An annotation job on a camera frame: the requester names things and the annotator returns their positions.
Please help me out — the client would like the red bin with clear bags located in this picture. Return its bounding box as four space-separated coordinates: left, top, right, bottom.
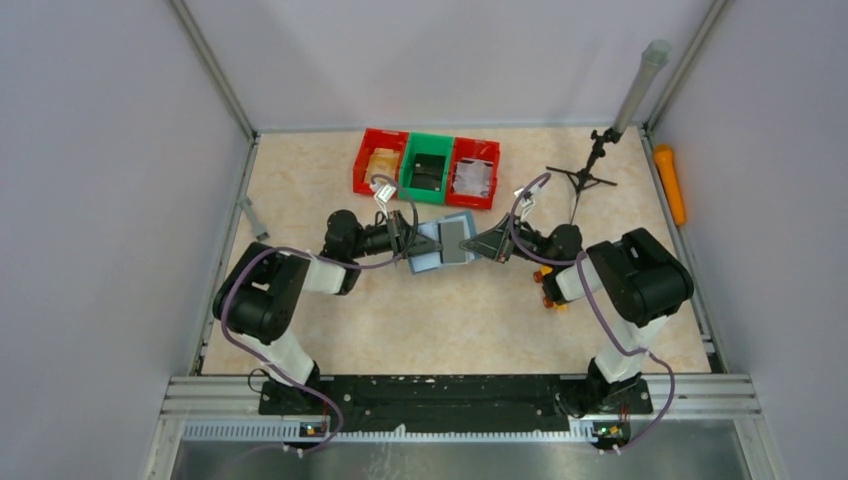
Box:
445 137 500 210

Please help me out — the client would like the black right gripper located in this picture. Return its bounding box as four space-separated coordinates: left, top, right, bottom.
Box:
460 213 558 269

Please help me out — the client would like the grey cylinder on tripod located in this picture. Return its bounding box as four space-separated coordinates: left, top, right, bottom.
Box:
610 39 672 137

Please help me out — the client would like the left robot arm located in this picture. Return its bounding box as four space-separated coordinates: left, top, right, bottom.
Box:
212 210 442 414

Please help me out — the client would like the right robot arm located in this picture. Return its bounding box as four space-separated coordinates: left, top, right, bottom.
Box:
460 216 694 416

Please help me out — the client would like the green plastic bin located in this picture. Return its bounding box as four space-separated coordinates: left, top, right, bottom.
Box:
399 132 455 205

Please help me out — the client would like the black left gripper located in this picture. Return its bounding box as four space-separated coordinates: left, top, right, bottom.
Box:
348 209 441 259

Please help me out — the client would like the aluminium frame rail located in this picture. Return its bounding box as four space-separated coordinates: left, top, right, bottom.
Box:
143 371 786 479

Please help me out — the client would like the grey bracket tool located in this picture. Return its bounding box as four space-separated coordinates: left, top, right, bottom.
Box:
238 196 270 242

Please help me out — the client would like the dark grey credit card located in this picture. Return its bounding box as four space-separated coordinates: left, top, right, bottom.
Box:
438 220 473 266

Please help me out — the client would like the teal card holder wallet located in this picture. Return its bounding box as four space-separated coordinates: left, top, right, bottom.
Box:
408 210 481 275

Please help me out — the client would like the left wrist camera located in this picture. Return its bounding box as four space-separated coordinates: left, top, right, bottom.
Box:
370 182 397 210

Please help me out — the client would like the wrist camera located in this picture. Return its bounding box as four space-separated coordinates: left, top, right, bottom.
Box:
513 186 540 221
370 182 397 210

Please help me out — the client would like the red bin with orange items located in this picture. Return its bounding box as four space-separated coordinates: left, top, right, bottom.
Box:
352 128 410 194

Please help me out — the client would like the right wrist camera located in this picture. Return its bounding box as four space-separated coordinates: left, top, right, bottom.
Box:
513 186 540 221

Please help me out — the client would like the orange flashlight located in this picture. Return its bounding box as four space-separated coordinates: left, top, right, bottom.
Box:
653 144 687 226

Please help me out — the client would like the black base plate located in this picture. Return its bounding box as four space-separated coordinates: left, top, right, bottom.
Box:
258 374 654 433

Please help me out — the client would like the black mini tripod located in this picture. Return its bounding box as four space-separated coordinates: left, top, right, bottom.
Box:
546 127 623 223

